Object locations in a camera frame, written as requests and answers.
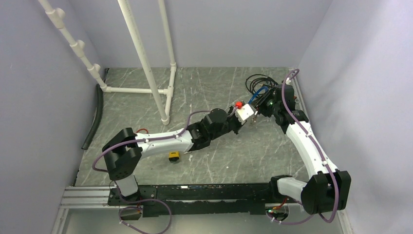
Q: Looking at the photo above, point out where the white PVC pipe frame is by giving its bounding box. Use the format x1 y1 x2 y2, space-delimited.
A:
39 0 177 125

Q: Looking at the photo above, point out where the blue cable lock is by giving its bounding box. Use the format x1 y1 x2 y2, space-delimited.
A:
248 86 268 104

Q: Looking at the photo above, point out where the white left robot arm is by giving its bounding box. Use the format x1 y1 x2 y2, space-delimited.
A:
102 108 246 205

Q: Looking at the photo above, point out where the black coiled cable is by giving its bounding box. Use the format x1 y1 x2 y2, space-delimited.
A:
245 74 279 96

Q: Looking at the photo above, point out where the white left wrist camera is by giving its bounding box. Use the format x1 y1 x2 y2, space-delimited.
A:
234 101 255 124

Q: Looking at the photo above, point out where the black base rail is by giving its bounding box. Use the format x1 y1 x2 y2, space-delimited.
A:
108 183 293 217

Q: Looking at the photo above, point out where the yellow padlock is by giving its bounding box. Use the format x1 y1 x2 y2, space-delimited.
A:
168 151 180 162

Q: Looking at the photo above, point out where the black corrugated hose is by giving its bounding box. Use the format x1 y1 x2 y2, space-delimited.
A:
81 84 105 151

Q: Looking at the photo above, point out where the aluminium extrusion frame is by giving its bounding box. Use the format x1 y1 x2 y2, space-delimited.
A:
51 185 354 234

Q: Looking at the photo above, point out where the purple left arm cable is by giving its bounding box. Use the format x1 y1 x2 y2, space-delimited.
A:
92 106 241 234

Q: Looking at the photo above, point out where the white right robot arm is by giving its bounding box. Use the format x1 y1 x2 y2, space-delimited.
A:
249 84 351 215

